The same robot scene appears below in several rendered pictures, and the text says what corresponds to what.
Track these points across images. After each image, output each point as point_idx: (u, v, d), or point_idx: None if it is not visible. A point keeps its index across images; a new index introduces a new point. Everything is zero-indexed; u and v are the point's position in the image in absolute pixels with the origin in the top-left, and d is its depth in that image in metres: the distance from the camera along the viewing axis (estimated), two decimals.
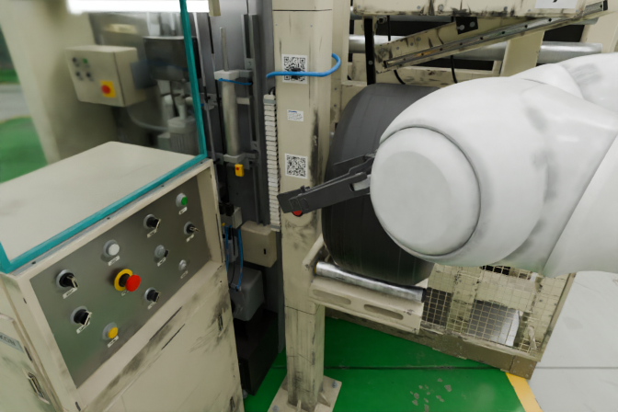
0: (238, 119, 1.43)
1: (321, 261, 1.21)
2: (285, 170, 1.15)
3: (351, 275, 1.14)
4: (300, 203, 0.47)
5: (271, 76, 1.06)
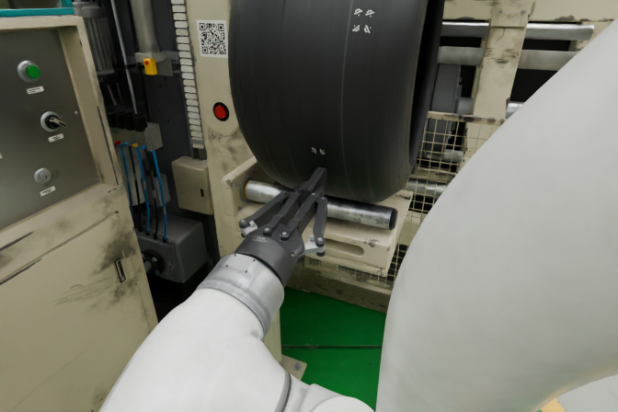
0: (160, 12, 1.09)
1: (246, 195, 0.84)
2: (200, 48, 0.81)
3: None
4: (326, 208, 0.55)
5: None
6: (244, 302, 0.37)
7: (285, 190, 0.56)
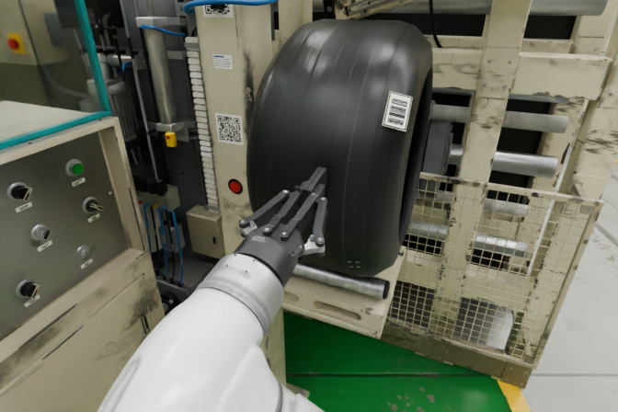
0: (177, 82, 1.21)
1: None
2: (217, 134, 0.93)
3: None
4: (326, 208, 0.55)
5: (193, 12, 0.84)
6: (244, 302, 0.37)
7: (285, 190, 0.56)
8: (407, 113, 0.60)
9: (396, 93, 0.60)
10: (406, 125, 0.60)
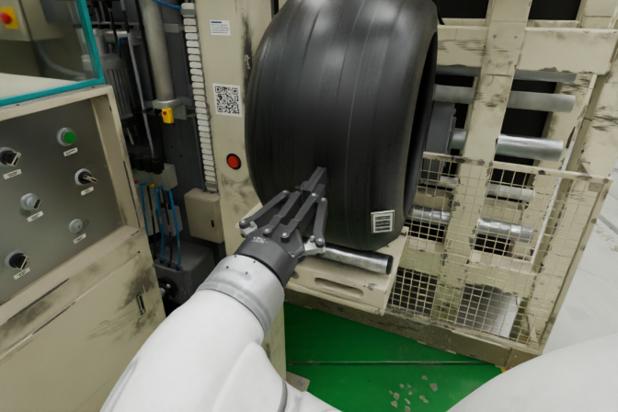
0: (175, 60, 1.18)
1: None
2: (215, 107, 0.90)
3: None
4: (326, 208, 0.55)
5: None
6: (245, 303, 0.37)
7: (285, 190, 0.56)
8: (392, 222, 0.65)
9: (378, 211, 0.64)
10: (392, 228, 0.67)
